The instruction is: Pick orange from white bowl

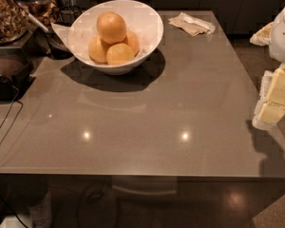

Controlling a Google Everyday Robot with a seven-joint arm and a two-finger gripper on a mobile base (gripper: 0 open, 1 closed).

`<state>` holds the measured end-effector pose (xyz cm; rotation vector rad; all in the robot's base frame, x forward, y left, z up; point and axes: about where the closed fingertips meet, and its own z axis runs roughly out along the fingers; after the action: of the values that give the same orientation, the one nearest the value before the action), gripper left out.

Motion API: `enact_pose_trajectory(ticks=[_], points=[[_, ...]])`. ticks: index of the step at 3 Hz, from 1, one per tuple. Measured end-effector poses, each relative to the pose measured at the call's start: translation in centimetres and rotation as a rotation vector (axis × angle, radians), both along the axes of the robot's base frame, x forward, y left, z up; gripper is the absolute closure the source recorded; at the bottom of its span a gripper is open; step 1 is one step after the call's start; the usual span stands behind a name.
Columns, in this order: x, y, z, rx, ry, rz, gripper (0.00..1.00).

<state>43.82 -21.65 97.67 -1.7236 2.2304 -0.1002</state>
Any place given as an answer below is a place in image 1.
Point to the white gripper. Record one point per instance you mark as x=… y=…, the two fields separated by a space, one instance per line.
x=283 y=37

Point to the orange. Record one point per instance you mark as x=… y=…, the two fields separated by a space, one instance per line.
x=111 y=27
x=119 y=54
x=132 y=41
x=97 y=49

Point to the white ceramic bowl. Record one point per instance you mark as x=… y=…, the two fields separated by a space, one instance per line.
x=140 y=18

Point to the white paper under bowl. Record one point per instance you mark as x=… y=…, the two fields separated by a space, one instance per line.
x=64 y=33

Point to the crumpled paper napkin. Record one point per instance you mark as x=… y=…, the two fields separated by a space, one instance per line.
x=192 y=25

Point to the glass jar of snacks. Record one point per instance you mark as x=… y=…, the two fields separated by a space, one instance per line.
x=46 y=11

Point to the large glass nut jar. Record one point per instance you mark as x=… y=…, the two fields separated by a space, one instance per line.
x=13 y=22

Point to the black appliance on left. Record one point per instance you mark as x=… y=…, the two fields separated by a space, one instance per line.
x=15 y=77

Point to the dark wire basket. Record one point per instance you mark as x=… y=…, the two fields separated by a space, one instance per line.
x=69 y=14

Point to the white utensil handle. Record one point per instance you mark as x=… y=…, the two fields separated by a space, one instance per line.
x=35 y=21

